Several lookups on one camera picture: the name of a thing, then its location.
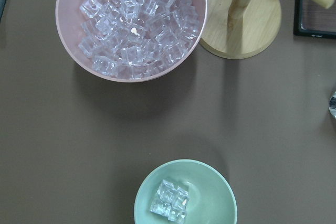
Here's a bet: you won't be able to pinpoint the clear ice cubes pile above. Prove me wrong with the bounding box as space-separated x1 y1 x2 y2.
78 0 200 80

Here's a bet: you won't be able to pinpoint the pink bowl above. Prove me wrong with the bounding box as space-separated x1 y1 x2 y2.
55 0 207 83

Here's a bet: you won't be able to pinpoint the ice cubes in green bowl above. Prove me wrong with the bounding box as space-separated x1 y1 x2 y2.
150 179 190 223

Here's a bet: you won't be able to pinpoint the mint green bowl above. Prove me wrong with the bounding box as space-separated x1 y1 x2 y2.
134 159 237 223

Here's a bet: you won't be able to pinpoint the silver metal scoop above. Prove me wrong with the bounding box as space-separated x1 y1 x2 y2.
328 92 336 118

